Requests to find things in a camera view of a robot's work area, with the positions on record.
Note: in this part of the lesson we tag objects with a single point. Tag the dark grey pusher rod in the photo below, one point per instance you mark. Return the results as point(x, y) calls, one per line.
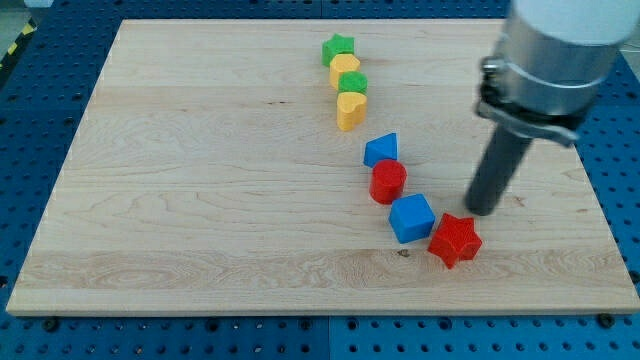
point(502, 157)

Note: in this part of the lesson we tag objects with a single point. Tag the red star block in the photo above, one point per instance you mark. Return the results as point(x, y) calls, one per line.
point(455, 240)

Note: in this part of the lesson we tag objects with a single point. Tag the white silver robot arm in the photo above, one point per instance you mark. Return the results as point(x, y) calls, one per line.
point(541, 80)

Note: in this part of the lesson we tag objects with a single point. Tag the blue cube block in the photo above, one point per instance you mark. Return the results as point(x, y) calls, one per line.
point(411, 218)

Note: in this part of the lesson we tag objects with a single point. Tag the green star block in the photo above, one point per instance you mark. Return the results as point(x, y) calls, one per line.
point(336, 45)

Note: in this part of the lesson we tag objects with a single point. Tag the red cylinder block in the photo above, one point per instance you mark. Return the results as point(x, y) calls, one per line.
point(387, 181)

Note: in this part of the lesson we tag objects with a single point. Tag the blue triangle block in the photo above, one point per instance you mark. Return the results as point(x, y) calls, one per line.
point(381, 148)

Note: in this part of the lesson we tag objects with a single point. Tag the yellow heart block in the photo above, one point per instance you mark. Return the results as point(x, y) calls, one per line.
point(351, 110)

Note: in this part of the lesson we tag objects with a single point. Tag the green cylinder block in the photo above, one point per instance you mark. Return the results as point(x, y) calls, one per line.
point(353, 81)

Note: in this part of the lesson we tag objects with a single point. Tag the yellow hexagon block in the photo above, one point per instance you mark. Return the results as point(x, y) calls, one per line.
point(341, 64)

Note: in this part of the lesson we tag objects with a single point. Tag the light wooden board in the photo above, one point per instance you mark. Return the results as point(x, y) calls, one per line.
point(208, 177)

